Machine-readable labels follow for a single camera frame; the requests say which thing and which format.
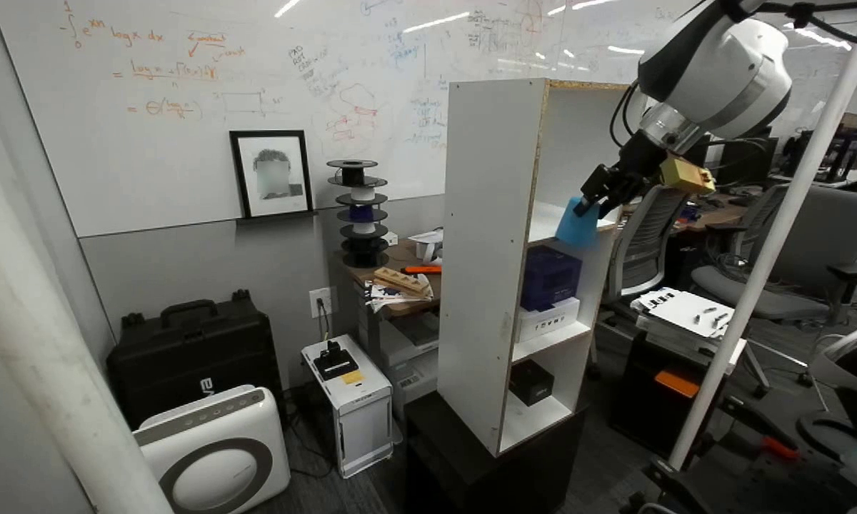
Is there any grey mesh office chair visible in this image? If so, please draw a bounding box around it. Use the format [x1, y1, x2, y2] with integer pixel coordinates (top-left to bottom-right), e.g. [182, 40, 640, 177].
[600, 179, 713, 309]

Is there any cardboard box with clutter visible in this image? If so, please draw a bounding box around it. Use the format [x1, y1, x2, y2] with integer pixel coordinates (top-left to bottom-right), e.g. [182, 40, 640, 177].
[362, 263, 446, 320]

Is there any grey padded office chair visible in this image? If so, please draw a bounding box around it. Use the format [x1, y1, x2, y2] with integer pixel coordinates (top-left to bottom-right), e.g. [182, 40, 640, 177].
[687, 179, 857, 396]

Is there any black base cabinet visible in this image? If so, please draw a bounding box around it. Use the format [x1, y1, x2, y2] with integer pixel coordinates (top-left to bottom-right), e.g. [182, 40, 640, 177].
[399, 387, 589, 514]

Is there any dark blue box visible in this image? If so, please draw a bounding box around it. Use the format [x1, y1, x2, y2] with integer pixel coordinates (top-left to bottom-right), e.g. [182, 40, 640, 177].
[519, 246, 586, 315]

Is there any black framed portrait photo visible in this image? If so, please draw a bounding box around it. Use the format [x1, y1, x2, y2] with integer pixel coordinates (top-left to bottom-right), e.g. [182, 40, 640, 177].
[226, 129, 318, 223]

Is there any stack of filament spools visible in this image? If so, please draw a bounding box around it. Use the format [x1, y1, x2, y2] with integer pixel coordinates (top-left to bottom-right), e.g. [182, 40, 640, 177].
[325, 157, 390, 270]

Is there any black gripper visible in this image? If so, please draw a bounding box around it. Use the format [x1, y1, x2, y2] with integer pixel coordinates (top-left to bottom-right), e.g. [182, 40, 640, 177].
[578, 129, 670, 223]

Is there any white computer tower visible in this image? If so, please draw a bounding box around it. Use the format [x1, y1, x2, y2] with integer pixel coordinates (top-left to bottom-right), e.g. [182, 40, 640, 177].
[298, 332, 398, 483]

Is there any white open shelf cabinet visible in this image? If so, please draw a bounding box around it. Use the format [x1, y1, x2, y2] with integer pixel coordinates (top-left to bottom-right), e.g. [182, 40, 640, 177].
[435, 76, 652, 459]

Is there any black hard carrying case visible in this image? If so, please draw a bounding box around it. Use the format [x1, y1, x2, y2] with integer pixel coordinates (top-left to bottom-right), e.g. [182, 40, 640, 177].
[103, 289, 286, 430]

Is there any white round air purifier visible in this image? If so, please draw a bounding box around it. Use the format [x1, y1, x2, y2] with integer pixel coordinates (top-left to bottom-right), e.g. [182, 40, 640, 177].
[128, 382, 293, 514]

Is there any white perforated board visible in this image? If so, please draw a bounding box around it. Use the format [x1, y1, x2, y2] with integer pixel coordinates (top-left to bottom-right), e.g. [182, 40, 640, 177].
[629, 283, 737, 343]

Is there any black device with yellow label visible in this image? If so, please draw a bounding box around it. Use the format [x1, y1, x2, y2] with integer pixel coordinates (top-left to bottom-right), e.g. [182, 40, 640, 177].
[312, 336, 362, 382]

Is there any large white whiteboard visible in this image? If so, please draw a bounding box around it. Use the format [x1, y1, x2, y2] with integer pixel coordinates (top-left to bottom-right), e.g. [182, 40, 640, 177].
[0, 0, 857, 239]

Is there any orange tag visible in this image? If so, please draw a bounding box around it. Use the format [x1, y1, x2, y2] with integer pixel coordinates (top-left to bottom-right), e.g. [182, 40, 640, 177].
[652, 367, 703, 403]

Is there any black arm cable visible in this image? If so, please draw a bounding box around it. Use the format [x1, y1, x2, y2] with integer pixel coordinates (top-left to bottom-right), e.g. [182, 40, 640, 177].
[608, 0, 857, 150]

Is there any thin white pole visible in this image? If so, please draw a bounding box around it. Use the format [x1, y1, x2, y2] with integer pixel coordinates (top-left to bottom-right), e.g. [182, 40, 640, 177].
[666, 0, 857, 474]

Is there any small black box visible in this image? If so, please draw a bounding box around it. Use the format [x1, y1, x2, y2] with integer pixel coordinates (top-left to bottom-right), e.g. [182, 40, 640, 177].
[509, 356, 558, 409]

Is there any white flat box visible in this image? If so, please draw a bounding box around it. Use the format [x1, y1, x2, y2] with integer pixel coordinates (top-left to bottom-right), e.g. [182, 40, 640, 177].
[516, 293, 586, 343]

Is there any thick white blurry pole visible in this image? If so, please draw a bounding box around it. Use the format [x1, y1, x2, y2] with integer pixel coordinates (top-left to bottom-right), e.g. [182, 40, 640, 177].
[0, 126, 178, 514]

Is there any white wall outlet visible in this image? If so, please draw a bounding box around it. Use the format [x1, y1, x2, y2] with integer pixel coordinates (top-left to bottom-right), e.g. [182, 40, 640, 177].
[306, 285, 335, 320]

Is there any blue plastic cup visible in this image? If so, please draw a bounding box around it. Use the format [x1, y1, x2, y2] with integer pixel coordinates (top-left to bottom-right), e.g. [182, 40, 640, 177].
[555, 193, 603, 255]

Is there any grey drawer unit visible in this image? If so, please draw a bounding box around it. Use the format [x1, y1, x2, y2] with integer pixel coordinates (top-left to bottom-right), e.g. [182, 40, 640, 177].
[378, 309, 446, 412]

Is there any white container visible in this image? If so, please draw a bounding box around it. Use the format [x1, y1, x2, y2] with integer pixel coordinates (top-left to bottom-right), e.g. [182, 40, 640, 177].
[406, 226, 448, 266]

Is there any black stand base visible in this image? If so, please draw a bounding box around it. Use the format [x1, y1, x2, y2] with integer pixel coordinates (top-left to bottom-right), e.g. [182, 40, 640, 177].
[625, 394, 857, 514]

